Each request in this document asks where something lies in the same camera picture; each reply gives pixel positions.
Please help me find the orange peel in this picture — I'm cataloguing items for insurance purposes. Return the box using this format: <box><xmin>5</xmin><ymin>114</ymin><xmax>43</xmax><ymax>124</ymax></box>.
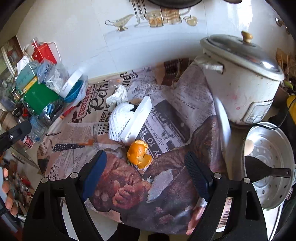
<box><xmin>126</xmin><ymin>140</ymin><xmax>152</xmax><ymax>169</ymax></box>

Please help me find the white foam fruit net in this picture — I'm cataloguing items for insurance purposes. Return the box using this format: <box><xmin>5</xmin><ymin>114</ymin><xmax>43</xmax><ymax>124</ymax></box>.
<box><xmin>108</xmin><ymin>103</ymin><xmax>134</xmax><ymax>142</ymax></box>

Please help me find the person's left hand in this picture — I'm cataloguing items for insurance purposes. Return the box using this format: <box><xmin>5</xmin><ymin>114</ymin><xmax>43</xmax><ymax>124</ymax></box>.
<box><xmin>2</xmin><ymin>168</ymin><xmax>18</xmax><ymax>217</ymax></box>

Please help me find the white red-label pill bottle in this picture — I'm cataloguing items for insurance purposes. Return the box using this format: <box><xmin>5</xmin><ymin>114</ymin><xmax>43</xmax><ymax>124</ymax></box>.
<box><xmin>22</xmin><ymin>136</ymin><xmax>34</xmax><ymax>150</ymax></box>

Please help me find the clear plastic water bottle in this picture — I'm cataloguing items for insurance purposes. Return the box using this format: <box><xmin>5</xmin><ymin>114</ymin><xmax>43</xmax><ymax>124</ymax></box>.
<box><xmin>28</xmin><ymin>116</ymin><xmax>47</xmax><ymax>143</ymax></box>

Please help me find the green metal box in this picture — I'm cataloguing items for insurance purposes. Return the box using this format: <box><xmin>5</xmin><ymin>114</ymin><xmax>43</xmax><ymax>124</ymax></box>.
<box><xmin>23</xmin><ymin>82</ymin><xmax>60</xmax><ymax>115</ymax></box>

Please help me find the black rice spoon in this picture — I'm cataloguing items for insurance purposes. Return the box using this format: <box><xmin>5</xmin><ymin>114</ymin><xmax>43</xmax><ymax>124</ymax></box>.
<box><xmin>244</xmin><ymin>156</ymin><xmax>292</xmax><ymax>183</ymax></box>

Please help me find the teal tissue box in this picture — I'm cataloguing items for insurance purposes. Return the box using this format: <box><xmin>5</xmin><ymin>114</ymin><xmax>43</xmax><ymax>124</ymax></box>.
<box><xmin>16</xmin><ymin>61</ymin><xmax>41</xmax><ymax>92</ymax></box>

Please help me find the newspaper sheet table cover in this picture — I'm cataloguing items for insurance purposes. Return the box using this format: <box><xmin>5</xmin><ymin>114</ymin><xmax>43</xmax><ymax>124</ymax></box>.
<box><xmin>37</xmin><ymin>60</ymin><xmax>227</xmax><ymax>235</ymax></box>

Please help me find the blue plastic colander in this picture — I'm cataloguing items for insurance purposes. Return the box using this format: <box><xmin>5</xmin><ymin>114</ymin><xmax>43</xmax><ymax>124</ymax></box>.
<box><xmin>64</xmin><ymin>80</ymin><xmax>83</xmax><ymax>103</ymax></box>

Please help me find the aluminium steamer pot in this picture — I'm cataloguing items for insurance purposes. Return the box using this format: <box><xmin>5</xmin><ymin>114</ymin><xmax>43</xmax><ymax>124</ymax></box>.
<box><xmin>243</xmin><ymin>122</ymin><xmax>295</xmax><ymax>210</ymax></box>

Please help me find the crumpled white paper ball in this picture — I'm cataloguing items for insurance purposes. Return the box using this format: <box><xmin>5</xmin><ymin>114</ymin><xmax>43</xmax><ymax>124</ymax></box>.
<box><xmin>106</xmin><ymin>84</ymin><xmax>128</xmax><ymax>113</ymax></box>

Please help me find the white round bowl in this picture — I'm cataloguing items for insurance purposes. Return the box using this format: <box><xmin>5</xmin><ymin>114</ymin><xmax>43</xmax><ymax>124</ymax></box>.
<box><xmin>59</xmin><ymin>70</ymin><xmax>83</xmax><ymax>98</ymax></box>

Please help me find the red carton box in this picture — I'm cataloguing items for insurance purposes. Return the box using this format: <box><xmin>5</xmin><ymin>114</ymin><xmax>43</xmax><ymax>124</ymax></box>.
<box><xmin>31</xmin><ymin>38</ymin><xmax>57</xmax><ymax>64</ymax></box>

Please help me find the white rice cooker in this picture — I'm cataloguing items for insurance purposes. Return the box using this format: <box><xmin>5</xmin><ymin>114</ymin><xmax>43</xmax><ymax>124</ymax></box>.
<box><xmin>194</xmin><ymin>31</ymin><xmax>285</xmax><ymax>126</ymax></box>

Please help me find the yellow black appliance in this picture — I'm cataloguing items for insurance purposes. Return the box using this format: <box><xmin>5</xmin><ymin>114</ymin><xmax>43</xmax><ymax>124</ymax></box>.
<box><xmin>287</xmin><ymin>95</ymin><xmax>296</xmax><ymax>123</ymax></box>

